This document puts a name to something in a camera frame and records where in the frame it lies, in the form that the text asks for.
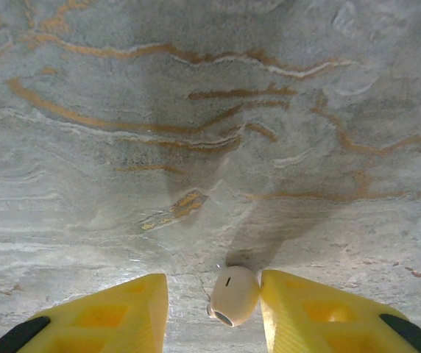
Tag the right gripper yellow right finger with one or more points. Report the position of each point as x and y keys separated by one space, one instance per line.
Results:
x=324 y=323

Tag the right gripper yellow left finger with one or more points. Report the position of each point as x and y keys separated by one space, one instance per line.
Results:
x=122 y=320

